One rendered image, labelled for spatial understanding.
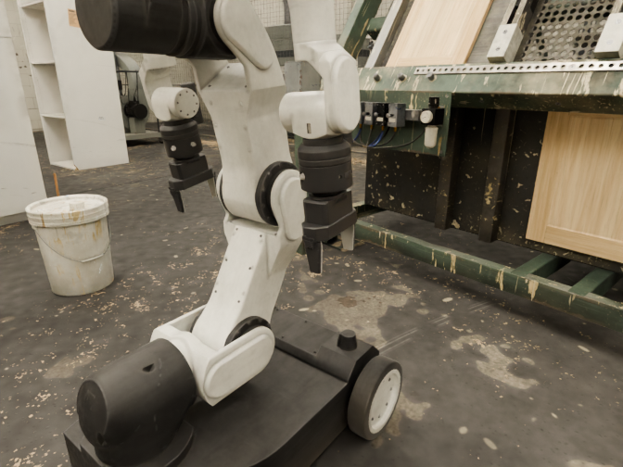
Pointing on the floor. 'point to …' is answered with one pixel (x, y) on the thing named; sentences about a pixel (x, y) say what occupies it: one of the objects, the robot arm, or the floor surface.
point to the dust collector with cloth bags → (137, 104)
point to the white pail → (73, 242)
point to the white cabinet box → (72, 88)
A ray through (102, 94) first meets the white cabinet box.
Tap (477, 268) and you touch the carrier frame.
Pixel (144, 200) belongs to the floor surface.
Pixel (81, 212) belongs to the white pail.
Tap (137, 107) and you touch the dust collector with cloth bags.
